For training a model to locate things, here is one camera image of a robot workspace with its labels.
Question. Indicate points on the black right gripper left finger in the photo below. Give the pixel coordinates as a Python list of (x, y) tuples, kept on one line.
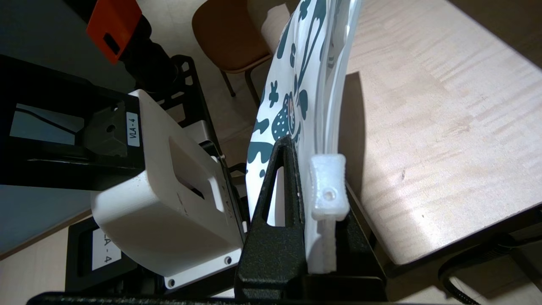
[(275, 254)]

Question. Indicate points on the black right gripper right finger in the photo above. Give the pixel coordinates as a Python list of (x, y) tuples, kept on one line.
[(360, 254)]

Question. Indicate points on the white horse-print zip pouch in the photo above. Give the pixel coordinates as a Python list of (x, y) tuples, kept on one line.
[(279, 84)]

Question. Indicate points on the silver white robot torso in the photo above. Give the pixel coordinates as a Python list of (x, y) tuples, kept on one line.
[(169, 203)]

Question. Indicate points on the brown chair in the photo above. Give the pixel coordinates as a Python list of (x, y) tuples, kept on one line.
[(228, 38)]

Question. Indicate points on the orange plastic block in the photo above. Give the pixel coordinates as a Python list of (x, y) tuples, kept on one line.
[(112, 25)]

